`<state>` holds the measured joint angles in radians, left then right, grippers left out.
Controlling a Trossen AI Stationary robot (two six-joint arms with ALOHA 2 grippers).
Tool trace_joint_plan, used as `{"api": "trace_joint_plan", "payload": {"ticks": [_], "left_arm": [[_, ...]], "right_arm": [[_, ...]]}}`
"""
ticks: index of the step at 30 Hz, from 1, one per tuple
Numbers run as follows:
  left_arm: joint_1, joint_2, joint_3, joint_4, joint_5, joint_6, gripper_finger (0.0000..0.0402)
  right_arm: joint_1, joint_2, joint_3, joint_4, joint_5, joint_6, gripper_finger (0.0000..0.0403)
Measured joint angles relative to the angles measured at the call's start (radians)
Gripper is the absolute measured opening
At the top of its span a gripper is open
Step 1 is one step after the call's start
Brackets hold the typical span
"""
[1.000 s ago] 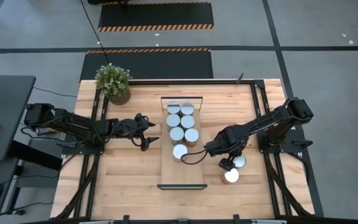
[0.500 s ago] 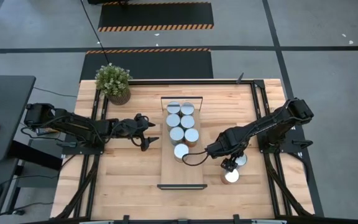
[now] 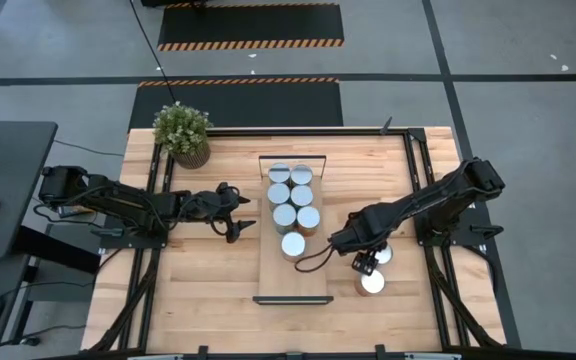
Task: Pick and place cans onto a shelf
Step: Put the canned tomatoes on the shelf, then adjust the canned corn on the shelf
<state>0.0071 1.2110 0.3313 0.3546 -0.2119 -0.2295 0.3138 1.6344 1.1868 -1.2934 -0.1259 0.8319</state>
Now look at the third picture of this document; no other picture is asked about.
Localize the black hazard striped floor mat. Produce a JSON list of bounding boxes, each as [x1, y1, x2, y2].
[[127, 76, 345, 129], [156, 1, 346, 53]]

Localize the black floor cable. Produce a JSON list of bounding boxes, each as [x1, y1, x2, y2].
[[128, 0, 178, 105]]

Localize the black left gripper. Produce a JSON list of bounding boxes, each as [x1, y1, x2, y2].
[[186, 181, 258, 245]]

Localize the peaches label can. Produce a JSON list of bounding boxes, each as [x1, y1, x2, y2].
[[267, 161, 292, 185]]

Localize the potted green plant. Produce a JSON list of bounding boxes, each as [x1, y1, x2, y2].
[[151, 100, 215, 170]]

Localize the black desk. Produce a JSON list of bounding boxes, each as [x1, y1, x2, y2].
[[0, 119, 60, 260]]

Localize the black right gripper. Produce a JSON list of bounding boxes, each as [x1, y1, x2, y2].
[[329, 206, 400, 277]]

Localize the corn label can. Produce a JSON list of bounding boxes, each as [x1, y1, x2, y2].
[[280, 231, 307, 263]]

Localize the black desk base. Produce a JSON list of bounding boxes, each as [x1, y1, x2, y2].
[[10, 223, 103, 346]]

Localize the tan label can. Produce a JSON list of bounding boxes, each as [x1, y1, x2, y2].
[[353, 269, 387, 297]]

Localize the pears label can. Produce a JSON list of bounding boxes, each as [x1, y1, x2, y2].
[[290, 163, 314, 187]]

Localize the green label can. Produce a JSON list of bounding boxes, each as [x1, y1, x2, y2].
[[266, 182, 292, 207], [290, 184, 314, 209]]

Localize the blue label can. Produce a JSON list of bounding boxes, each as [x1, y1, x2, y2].
[[373, 243, 395, 266], [271, 203, 298, 235]]

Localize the wooden tray with black handles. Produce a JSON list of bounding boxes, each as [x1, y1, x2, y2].
[[251, 153, 335, 306]]

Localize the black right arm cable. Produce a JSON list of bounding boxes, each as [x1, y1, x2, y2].
[[293, 243, 337, 274]]

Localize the black aluminium rig frame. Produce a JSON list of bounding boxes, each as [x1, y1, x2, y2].
[[85, 126, 507, 360]]

